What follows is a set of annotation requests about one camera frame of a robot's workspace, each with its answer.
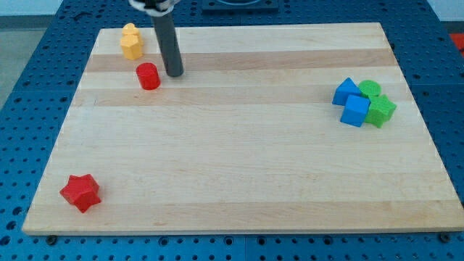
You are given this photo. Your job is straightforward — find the green star block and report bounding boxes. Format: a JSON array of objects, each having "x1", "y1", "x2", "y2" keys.
[{"x1": 365, "y1": 95, "x2": 397, "y2": 128}]

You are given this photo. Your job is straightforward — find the blue cube block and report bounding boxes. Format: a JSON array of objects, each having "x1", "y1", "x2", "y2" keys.
[{"x1": 340, "y1": 95, "x2": 370, "y2": 127}]

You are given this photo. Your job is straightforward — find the wooden board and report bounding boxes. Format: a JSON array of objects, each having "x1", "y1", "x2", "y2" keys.
[{"x1": 22, "y1": 22, "x2": 463, "y2": 236}]

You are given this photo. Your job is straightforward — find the yellow hexagon block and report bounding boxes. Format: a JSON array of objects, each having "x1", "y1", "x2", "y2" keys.
[{"x1": 120, "y1": 35, "x2": 143, "y2": 60}]

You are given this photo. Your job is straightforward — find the red cylinder block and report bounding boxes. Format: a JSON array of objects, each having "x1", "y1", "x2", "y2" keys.
[{"x1": 136, "y1": 62, "x2": 161, "y2": 91}]

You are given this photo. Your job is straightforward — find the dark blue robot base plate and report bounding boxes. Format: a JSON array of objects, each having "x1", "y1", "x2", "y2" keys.
[{"x1": 200, "y1": 0, "x2": 279, "y2": 13}]

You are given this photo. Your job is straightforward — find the green cylinder block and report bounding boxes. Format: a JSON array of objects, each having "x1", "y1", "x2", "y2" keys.
[{"x1": 358, "y1": 80, "x2": 381, "y2": 98}]

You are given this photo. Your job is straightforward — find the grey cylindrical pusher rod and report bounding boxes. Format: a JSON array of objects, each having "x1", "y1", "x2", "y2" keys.
[{"x1": 152, "y1": 12, "x2": 184, "y2": 78}]

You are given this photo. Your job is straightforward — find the blue triangle block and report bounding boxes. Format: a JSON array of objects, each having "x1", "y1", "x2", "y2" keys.
[{"x1": 332, "y1": 78, "x2": 361, "y2": 106}]

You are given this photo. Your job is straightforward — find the red star block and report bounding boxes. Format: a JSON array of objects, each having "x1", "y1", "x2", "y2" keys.
[{"x1": 59, "y1": 174, "x2": 102, "y2": 213}]

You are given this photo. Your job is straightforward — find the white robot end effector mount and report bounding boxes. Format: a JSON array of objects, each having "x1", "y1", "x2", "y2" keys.
[{"x1": 128, "y1": 0, "x2": 179, "y2": 17}]

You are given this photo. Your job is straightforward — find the yellow heart block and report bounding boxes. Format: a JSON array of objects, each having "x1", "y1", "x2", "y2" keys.
[{"x1": 122, "y1": 23, "x2": 144, "y2": 46}]

